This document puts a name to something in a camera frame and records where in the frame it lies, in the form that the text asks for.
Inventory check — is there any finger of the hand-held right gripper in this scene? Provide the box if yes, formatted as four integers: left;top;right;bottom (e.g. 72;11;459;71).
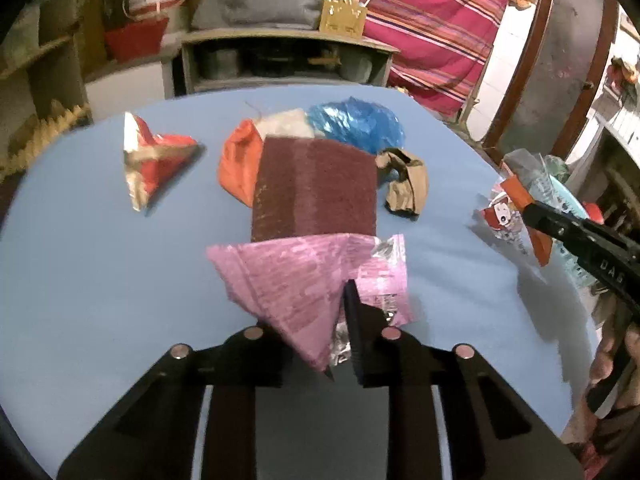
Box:
522;201;596;256

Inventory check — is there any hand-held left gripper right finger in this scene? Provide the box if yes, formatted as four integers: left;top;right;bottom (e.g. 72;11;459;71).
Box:
342;280;586;480

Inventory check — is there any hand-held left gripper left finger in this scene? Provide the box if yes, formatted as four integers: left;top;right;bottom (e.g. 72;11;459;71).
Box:
56;325;302;480

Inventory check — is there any light blue plastic basket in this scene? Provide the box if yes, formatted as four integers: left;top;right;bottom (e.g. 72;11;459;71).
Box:
520;170;608;288

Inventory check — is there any orange and white snack wrapper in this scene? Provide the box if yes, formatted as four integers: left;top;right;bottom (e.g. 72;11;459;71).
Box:
475;175;556;267

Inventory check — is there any pink foil wrapper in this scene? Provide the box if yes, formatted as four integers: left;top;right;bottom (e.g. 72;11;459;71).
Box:
206;232;416;372

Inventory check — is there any brown paper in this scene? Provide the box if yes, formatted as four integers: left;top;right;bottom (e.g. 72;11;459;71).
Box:
375;147;431;218

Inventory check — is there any orange plastic bag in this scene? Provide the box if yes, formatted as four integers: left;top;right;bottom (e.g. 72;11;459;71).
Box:
217;119;265;208

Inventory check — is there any white cloth face mask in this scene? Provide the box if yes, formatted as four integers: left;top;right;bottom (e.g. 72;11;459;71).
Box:
252;108;326;140

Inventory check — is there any person's right hand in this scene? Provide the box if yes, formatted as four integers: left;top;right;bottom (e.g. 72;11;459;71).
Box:
585;300;640;416

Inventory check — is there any red plastic lid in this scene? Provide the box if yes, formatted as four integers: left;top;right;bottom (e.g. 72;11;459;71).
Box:
582;202;608;226

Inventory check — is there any clear plastic bag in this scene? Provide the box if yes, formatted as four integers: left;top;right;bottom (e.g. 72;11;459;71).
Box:
502;149;568;183

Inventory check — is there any maroon scouring pad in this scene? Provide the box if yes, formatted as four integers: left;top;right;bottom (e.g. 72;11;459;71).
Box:
250;135;379;243

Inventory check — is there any brown framed door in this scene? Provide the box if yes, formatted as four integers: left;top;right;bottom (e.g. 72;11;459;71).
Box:
482;0;621;161

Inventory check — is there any blue plastic bag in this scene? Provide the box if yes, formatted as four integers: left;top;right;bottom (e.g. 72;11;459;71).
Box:
306;96;406;156

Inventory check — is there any red and gold wrapper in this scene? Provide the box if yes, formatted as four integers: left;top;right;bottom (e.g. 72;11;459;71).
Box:
122;111;201;211

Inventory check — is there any red striped blanket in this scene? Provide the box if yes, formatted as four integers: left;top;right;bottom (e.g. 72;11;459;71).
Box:
320;0;518;116

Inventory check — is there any yellow cardboard box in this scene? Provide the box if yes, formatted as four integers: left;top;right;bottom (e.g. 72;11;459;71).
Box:
320;0;371;38

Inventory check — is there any yellow fringe trim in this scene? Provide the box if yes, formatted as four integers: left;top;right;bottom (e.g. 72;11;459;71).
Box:
0;102;93;181

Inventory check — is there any low wooden shelf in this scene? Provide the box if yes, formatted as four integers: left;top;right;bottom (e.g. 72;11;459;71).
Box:
180;27;401;96

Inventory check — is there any red plastic basin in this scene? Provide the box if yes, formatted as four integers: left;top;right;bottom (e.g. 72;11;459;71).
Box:
104;17;171;63

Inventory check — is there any tall wooden shelving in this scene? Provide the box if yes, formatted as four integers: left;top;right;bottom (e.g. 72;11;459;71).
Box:
0;0;91;126

